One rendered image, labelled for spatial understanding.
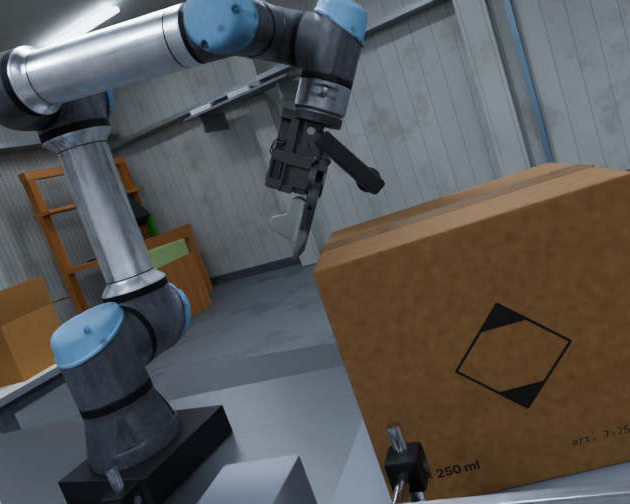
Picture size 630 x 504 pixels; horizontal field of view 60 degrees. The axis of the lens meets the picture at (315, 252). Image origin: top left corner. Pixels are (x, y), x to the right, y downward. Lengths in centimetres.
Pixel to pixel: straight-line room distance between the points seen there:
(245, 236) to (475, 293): 748
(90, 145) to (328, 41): 44
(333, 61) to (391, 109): 602
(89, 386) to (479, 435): 57
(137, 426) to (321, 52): 61
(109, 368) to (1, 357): 169
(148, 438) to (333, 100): 57
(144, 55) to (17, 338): 191
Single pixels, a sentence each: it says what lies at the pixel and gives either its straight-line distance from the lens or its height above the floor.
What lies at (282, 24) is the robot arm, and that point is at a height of 141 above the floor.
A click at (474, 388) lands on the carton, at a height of 96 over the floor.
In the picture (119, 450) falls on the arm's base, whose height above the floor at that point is 91.
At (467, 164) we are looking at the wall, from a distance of 664.
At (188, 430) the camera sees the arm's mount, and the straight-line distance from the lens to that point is 95.
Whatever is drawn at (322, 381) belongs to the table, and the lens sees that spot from 105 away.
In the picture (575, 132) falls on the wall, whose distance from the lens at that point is 652.
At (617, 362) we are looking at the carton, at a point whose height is 95.
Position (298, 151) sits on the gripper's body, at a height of 124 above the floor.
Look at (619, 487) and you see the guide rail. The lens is 42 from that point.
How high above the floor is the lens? 121
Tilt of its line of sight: 9 degrees down
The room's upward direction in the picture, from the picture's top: 19 degrees counter-clockwise
